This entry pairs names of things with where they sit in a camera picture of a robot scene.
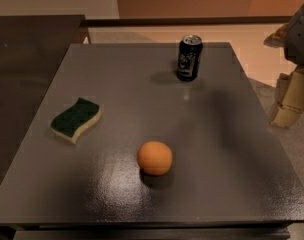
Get orange fruit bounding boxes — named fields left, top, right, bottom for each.
left=137, top=141, right=173, bottom=176

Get dark blue pepsi can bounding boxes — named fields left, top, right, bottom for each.
left=176, top=35, right=203, bottom=81

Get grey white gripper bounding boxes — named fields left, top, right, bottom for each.
left=263, top=3, right=304, bottom=128

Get green and yellow sponge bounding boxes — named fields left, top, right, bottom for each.
left=50, top=98, right=101, bottom=144

